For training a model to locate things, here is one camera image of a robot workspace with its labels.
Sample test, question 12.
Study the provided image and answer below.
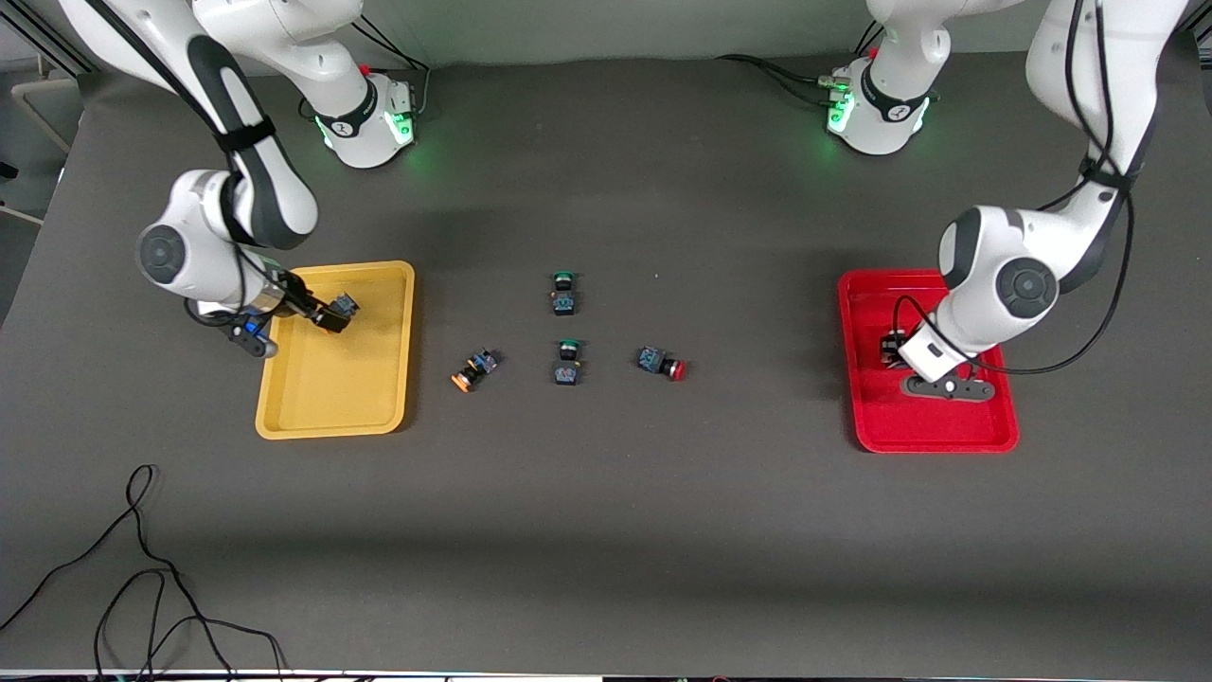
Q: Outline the black left arm base cable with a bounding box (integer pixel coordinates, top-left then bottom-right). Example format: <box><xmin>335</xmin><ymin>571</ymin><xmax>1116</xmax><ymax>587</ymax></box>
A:
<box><xmin>715</xmin><ymin>52</ymin><xmax>853</xmax><ymax>107</ymax></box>

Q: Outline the black arm base cable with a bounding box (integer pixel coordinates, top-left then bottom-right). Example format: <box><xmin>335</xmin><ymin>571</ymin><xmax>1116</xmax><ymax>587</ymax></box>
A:
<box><xmin>350</xmin><ymin>13</ymin><xmax>433</xmax><ymax>119</ymax></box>
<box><xmin>715</xmin><ymin>52</ymin><xmax>853</xmax><ymax>107</ymax></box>

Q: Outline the yellow plastic tray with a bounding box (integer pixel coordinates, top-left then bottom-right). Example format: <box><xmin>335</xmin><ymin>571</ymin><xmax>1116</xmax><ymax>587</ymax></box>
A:
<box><xmin>255</xmin><ymin>260</ymin><xmax>418</xmax><ymax>441</ymax></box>

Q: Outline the black right arm base cable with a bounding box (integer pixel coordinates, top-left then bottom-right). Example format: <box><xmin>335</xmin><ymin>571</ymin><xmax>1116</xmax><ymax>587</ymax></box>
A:
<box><xmin>350</xmin><ymin>13</ymin><xmax>433</xmax><ymax>119</ymax></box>

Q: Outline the thin black loose cable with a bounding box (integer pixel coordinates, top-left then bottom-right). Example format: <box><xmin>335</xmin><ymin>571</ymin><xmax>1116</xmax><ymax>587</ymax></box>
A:
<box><xmin>0</xmin><ymin>464</ymin><xmax>290</xmax><ymax>682</ymax></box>

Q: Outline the red plastic tray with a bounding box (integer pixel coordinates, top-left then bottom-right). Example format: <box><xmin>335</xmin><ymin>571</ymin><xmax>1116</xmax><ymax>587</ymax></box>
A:
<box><xmin>837</xmin><ymin>269</ymin><xmax>1021</xmax><ymax>455</ymax></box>

